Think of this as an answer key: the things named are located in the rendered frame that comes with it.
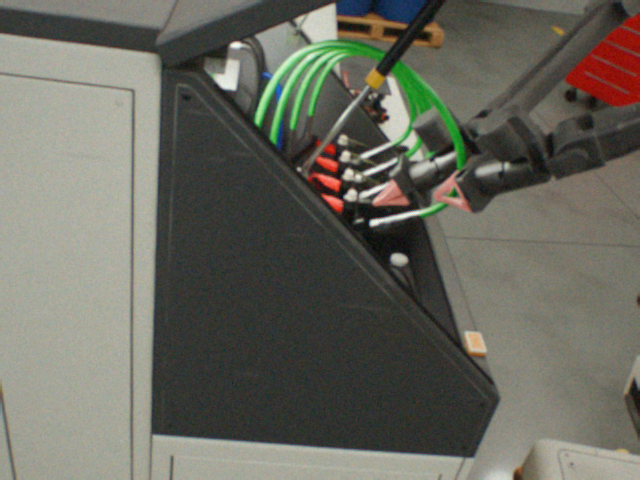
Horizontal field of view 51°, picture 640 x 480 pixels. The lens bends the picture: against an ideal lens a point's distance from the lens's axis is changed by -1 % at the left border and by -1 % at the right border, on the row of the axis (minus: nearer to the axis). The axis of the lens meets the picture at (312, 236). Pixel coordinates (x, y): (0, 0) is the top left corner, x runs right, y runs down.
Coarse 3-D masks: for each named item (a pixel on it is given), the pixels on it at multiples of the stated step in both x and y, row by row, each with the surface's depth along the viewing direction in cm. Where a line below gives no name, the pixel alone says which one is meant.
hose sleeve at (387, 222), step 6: (414, 210) 118; (390, 216) 120; (396, 216) 119; (402, 216) 118; (408, 216) 118; (414, 216) 117; (420, 216) 117; (384, 222) 120; (390, 222) 119; (396, 222) 119; (402, 222) 119; (408, 222) 118; (384, 228) 121
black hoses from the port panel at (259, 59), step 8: (248, 40) 136; (256, 40) 141; (240, 48) 132; (248, 48) 132; (256, 48) 137; (256, 56) 134; (264, 56) 143; (256, 64) 135; (256, 72) 136; (256, 80) 137; (248, 88) 142; (256, 88) 137; (256, 96) 138; (256, 104) 144; (248, 112) 146
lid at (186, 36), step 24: (192, 0) 84; (216, 0) 79; (240, 0) 74; (264, 0) 72; (288, 0) 72; (312, 0) 72; (336, 0) 73; (168, 24) 78; (192, 24) 74; (216, 24) 74; (240, 24) 74; (264, 24) 74; (168, 48) 75; (192, 48) 75; (216, 48) 75
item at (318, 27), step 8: (328, 8) 144; (312, 16) 145; (320, 16) 145; (328, 16) 145; (296, 24) 146; (304, 24) 146; (312, 24) 146; (320, 24) 146; (328, 24) 146; (336, 24) 146; (304, 32) 147; (312, 32) 147; (320, 32) 147; (328, 32) 147; (336, 32) 147; (312, 40) 148; (320, 40) 148; (336, 72) 152
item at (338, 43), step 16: (304, 48) 110; (320, 48) 109; (352, 48) 107; (368, 48) 106; (288, 64) 112; (400, 64) 105; (272, 80) 114; (416, 80) 105; (432, 96) 106; (448, 112) 107; (448, 128) 107; (464, 160) 109; (432, 208) 115
